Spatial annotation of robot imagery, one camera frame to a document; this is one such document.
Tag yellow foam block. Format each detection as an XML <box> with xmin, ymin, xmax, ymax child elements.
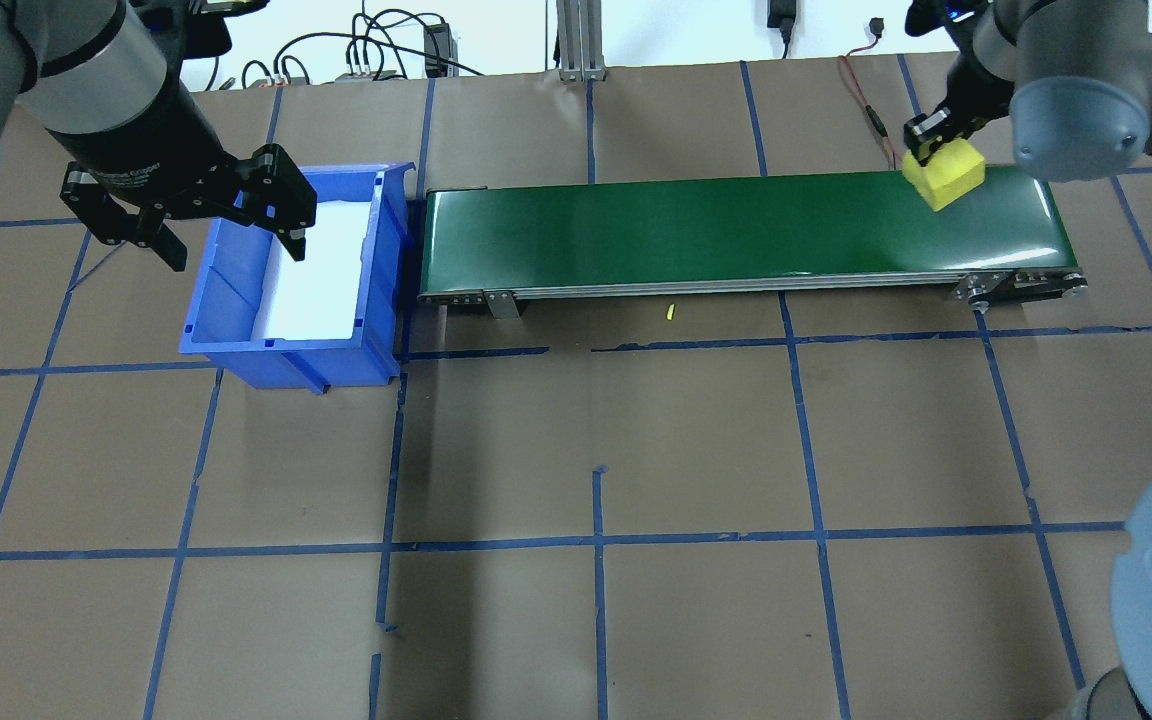
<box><xmin>901</xmin><ymin>140</ymin><xmax>987</xmax><ymax>213</ymax></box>

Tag thin dark stick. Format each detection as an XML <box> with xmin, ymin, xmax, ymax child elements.
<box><xmin>66</xmin><ymin>243</ymin><xmax>129</xmax><ymax>297</ymax></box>

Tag blue plastic bin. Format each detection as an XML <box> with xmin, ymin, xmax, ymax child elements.
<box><xmin>179</xmin><ymin>160</ymin><xmax>417</xmax><ymax>394</ymax></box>

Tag power strip with plugs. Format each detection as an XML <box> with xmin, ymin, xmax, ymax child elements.
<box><xmin>236</xmin><ymin>8</ymin><xmax>487</xmax><ymax>86</ymax></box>

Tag black power adapter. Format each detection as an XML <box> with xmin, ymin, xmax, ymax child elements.
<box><xmin>766</xmin><ymin>0</ymin><xmax>799</xmax><ymax>56</ymax></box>

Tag green conveyor belt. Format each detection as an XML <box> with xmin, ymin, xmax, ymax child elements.
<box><xmin>416</xmin><ymin>163</ymin><xmax>1089</xmax><ymax>321</ymax></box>

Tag red and black wires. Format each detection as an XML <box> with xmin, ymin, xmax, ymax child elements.
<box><xmin>836</xmin><ymin>15</ymin><xmax>899</xmax><ymax>169</ymax></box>

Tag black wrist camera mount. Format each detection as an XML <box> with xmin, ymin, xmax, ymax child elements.
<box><xmin>904</xmin><ymin>0</ymin><xmax>979</xmax><ymax>41</ymax></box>
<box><xmin>131</xmin><ymin>0</ymin><xmax>269</xmax><ymax>63</ymax></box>

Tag aluminium camera post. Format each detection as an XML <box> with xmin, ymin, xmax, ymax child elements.
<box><xmin>556</xmin><ymin>0</ymin><xmax>609</xmax><ymax>81</ymax></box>

